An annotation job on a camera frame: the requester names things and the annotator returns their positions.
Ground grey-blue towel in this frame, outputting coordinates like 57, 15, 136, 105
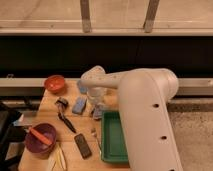
91, 105, 106, 120

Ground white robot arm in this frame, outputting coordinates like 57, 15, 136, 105
81, 66, 183, 171

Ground green plastic tray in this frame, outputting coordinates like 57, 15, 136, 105
101, 111, 128, 164

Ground blue sponge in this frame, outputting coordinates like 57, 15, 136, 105
72, 97, 87, 114

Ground black dish brush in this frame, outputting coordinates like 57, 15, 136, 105
55, 97, 76, 133

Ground metal fork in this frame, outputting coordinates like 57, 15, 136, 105
91, 128, 102, 156

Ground orange-red bowl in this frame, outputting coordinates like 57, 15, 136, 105
44, 75, 65, 93

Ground purple bowl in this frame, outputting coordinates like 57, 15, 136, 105
25, 123, 57, 159

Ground orange carrot stick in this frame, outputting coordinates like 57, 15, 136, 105
29, 127, 52, 146

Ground yellow banana peel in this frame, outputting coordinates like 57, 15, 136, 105
46, 143, 67, 171

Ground black chair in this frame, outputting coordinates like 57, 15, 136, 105
0, 101, 26, 171

